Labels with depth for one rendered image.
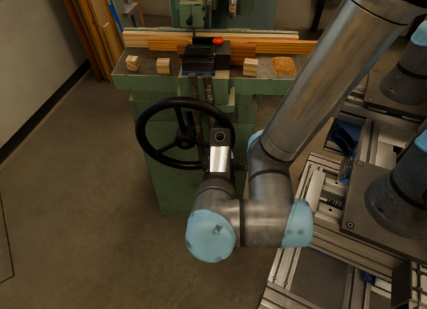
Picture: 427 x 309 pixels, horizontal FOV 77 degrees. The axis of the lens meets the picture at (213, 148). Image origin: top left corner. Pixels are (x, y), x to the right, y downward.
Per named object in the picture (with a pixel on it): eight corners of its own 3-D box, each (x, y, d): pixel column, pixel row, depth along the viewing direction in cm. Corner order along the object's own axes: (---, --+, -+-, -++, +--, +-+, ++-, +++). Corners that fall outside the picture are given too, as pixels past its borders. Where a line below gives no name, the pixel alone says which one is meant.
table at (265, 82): (105, 109, 82) (99, 93, 78) (131, 57, 103) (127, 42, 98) (305, 116, 80) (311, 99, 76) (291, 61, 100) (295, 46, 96)
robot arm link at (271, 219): (305, 171, 45) (239, 171, 46) (319, 236, 37) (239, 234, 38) (298, 196, 50) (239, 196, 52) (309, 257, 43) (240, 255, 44)
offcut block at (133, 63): (131, 65, 88) (128, 54, 85) (140, 65, 87) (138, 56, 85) (128, 70, 86) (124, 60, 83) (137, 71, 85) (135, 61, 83)
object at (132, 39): (125, 47, 96) (121, 33, 92) (126, 44, 97) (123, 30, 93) (295, 51, 94) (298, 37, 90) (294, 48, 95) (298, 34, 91)
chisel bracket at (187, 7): (181, 32, 85) (178, 3, 78) (186, 14, 94) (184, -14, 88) (204, 33, 84) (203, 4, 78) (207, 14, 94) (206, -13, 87)
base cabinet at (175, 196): (160, 215, 151) (131, 121, 98) (175, 140, 189) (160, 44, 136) (240, 219, 149) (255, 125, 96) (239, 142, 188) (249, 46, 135)
